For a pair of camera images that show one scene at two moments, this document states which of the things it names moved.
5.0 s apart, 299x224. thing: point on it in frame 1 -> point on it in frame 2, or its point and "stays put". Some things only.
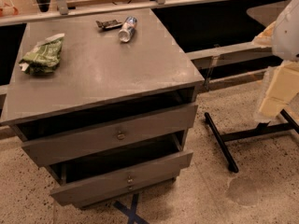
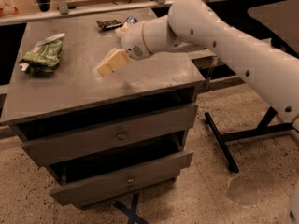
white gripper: x=287 y=35 -> x=132 y=42
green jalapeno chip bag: x=44 y=57 stays put
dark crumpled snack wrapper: x=108 y=24 stays put
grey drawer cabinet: x=105 y=102 stays put
